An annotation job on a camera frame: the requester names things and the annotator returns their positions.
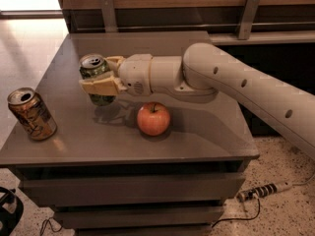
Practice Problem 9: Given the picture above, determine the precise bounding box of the left metal bracket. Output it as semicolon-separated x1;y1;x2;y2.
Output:
99;0;118;32

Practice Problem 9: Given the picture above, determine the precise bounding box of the grey drawer cabinet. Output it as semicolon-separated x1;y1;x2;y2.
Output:
0;31;258;236

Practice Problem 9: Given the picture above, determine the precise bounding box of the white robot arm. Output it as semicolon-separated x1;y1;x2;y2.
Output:
79;43;315;158

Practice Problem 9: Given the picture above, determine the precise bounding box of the wooden wall shelf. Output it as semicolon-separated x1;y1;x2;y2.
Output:
58;0;315;45

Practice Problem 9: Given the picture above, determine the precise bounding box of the black cable under cabinet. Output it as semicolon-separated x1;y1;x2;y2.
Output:
39;217;63;236

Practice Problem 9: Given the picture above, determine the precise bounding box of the red apple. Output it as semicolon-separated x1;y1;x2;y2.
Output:
137;102;170;137

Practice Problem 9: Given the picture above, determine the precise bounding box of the orange soda can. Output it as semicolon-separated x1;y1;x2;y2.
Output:
7;88;57;141

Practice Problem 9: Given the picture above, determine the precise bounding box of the green soda can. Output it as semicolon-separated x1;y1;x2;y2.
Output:
79;53;115;106

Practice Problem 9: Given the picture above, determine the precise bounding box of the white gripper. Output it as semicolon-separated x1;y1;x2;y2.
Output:
79;54;153;96

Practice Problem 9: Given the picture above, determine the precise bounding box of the black chair base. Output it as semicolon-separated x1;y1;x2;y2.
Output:
0;187;24;236

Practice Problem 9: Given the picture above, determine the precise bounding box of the white power strip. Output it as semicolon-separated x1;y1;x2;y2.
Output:
236;181;292;203

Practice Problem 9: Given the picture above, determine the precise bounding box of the right metal bracket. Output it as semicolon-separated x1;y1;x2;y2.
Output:
237;0;260;40

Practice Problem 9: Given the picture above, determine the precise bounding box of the metal bracket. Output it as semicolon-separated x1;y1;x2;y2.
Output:
237;0;260;40
99;0;118;32

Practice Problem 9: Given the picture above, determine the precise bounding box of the black power cable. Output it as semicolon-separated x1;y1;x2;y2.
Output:
211;197;262;229

